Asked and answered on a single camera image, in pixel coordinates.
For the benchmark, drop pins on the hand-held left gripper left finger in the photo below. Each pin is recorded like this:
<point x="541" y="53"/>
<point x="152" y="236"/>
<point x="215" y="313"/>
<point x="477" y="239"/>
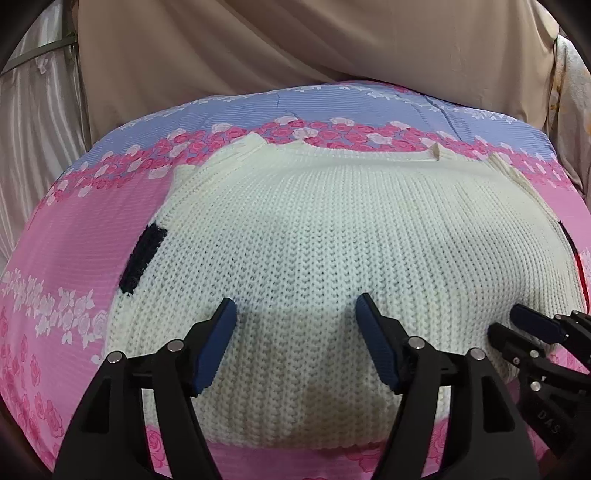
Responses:
<point x="214" y="346"/>

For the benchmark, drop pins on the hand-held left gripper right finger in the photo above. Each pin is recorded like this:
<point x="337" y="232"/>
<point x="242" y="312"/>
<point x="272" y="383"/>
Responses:
<point x="378" y="341"/>

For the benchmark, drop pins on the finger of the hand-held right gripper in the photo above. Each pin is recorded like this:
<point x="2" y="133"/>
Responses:
<point x="533" y="321"/>
<point x="508" y="341"/>

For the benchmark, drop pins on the white red navy knitted sweater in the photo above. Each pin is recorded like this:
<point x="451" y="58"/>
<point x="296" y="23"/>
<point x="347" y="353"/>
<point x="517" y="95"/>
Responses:
<point x="323" y="230"/>

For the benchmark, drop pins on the pink floral bed sheet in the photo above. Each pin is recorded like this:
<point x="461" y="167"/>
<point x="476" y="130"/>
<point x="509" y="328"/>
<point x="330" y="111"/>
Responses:
<point x="69" y="230"/>

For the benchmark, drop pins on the pale floral hanging cloth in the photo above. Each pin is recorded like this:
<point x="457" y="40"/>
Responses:
<point x="572" y="115"/>

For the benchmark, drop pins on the grey satin curtain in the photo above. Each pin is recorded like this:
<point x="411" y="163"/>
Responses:
<point x="37" y="115"/>

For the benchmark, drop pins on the beige backdrop cloth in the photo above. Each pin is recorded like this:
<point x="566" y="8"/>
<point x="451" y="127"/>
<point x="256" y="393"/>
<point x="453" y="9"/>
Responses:
<point x="277" y="37"/>

